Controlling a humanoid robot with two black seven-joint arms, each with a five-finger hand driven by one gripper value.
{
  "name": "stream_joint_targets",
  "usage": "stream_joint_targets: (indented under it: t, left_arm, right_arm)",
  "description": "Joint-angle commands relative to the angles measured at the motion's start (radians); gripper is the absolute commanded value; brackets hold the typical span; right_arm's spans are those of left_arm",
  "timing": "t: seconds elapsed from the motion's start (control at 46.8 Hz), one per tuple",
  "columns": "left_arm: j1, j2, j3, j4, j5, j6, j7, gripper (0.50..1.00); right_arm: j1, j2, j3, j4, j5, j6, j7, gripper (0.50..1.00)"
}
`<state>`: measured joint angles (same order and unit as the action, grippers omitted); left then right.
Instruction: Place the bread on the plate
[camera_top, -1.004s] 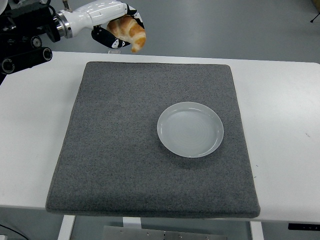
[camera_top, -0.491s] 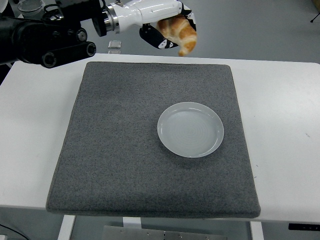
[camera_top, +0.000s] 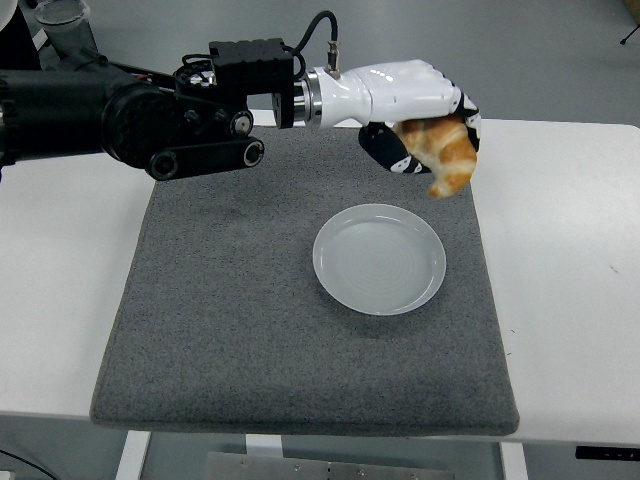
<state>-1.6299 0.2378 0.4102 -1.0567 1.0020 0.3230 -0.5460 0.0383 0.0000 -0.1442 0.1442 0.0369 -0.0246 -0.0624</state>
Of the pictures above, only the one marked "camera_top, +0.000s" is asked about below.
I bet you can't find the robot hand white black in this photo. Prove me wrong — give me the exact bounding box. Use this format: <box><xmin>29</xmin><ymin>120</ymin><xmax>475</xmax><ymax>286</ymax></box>
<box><xmin>319</xmin><ymin>58</ymin><xmax>484</xmax><ymax>176</ymax></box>

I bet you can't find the golden croissant bread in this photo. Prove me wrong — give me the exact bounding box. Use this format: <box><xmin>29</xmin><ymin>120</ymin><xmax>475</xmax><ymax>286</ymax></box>
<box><xmin>392</xmin><ymin>114</ymin><xmax>479</xmax><ymax>200</ymax></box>

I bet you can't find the grey round plate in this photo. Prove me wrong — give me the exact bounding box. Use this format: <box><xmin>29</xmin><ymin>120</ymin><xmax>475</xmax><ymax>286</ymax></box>
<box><xmin>312</xmin><ymin>203</ymin><xmax>448</xmax><ymax>318</ymax></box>

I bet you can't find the grey metal plate with screws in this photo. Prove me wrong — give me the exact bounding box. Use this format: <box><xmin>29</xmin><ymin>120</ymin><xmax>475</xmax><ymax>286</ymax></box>
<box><xmin>204</xmin><ymin>451</ymin><xmax>456</xmax><ymax>480</ymax></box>

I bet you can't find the grey felt mat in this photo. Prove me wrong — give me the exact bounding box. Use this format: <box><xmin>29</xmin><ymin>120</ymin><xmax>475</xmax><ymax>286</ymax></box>
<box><xmin>89</xmin><ymin>123</ymin><xmax>521</xmax><ymax>437</ymax></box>

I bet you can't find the black bin with clear bag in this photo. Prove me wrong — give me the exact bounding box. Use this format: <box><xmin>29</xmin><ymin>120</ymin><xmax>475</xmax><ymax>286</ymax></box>
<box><xmin>33</xmin><ymin>0</ymin><xmax>101</xmax><ymax>69</ymax></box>

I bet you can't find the white table leg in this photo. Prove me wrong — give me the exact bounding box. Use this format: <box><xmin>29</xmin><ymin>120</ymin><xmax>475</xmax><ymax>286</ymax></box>
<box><xmin>499</xmin><ymin>442</ymin><xmax>529</xmax><ymax>480</ymax></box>
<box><xmin>244</xmin><ymin>434</ymin><xmax>284</xmax><ymax>459</ymax></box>
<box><xmin>115</xmin><ymin>432</ymin><xmax>151</xmax><ymax>480</ymax></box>

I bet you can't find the black table control panel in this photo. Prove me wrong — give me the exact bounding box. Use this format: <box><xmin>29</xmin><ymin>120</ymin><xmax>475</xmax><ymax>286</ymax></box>
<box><xmin>575</xmin><ymin>445</ymin><xmax>640</xmax><ymax>461</ymax></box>

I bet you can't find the black floor cable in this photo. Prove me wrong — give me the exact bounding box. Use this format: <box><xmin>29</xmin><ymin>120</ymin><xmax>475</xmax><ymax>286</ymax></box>
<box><xmin>0</xmin><ymin>447</ymin><xmax>51</xmax><ymax>480</ymax></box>

